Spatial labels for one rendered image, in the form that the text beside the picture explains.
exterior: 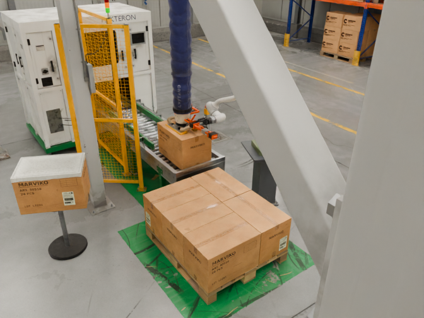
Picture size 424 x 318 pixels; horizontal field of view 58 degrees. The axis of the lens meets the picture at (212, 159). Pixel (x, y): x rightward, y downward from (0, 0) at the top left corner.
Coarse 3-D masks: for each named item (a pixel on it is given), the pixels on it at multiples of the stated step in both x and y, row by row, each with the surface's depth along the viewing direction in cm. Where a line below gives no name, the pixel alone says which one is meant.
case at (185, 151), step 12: (168, 132) 451; (192, 132) 446; (168, 144) 460; (180, 144) 433; (192, 144) 439; (204, 144) 449; (168, 156) 469; (180, 156) 441; (192, 156) 446; (204, 156) 457; (180, 168) 450
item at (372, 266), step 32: (384, 0) 30; (416, 0) 28; (384, 32) 30; (416, 32) 28; (384, 64) 31; (416, 64) 29; (384, 96) 32; (416, 96) 30; (384, 128) 33; (416, 128) 30; (352, 160) 37; (384, 160) 34; (416, 160) 31; (352, 192) 38; (384, 192) 35; (416, 192) 32; (352, 224) 39; (384, 224) 35; (416, 224) 33; (352, 256) 40; (384, 256) 36; (416, 256) 34; (352, 288) 41; (384, 288) 38; (416, 288) 35
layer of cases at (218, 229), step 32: (160, 192) 410; (192, 192) 410; (224, 192) 411; (160, 224) 389; (192, 224) 364; (224, 224) 364; (256, 224) 364; (288, 224) 375; (192, 256) 346; (224, 256) 334; (256, 256) 364
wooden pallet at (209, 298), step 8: (152, 232) 415; (152, 240) 422; (160, 248) 410; (168, 256) 400; (280, 256) 390; (176, 264) 384; (264, 264) 378; (184, 272) 381; (248, 272) 366; (192, 280) 371; (232, 280) 359; (240, 280) 374; (248, 280) 372; (200, 288) 352; (200, 296) 357; (208, 296) 343; (208, 304) 349
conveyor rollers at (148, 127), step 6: (108, 114) 596; (126, 114) 596; (138, 114) 597; (144, 114) 602; (138, 120) 579; (144, 120) 577; (150, 120) 581; (132, 126) 558; (138, 126) 562; (144, 126) 559; (150, 126) 563; (156, 126) 560; (144, 132) 541; (150, 132) 539; (156, 132) 542; (150, 138) 528; (156, 138) 524; (144, 144) 507; (156, 144) 507; (156, 150) 498; (162, 156) 484; (168, 162) 471; (174, 168) 456
